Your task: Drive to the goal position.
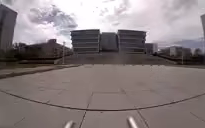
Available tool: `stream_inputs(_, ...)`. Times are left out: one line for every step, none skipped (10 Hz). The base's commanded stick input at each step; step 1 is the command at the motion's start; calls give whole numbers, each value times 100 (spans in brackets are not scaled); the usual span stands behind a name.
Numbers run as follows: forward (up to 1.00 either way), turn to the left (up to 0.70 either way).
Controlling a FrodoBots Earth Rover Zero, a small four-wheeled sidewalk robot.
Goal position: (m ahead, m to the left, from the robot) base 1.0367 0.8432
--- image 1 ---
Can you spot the wide grey layered building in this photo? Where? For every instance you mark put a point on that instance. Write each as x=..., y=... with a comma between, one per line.
x=108, y=41

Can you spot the robot's own part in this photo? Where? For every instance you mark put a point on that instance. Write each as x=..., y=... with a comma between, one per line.
x=132, y=122
x=69, y=124

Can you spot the low dark building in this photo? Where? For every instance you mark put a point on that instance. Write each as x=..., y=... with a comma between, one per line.
x=45, y=49

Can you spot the grey paved plaza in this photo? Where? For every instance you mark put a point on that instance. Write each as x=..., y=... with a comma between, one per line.
x=106, y=80

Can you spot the tall dark building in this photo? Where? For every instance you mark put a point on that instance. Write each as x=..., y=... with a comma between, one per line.
x=1, y=30

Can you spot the wide grey stairway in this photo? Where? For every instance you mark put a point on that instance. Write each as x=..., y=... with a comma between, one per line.
x=113, y=59

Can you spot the low kerb strip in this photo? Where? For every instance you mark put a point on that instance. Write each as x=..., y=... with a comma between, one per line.
x=26, y=71

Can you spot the low pale building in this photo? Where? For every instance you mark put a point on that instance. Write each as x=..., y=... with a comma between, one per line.
x=178, y=51

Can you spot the pale pole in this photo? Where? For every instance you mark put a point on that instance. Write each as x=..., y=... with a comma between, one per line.
x=63, y=52

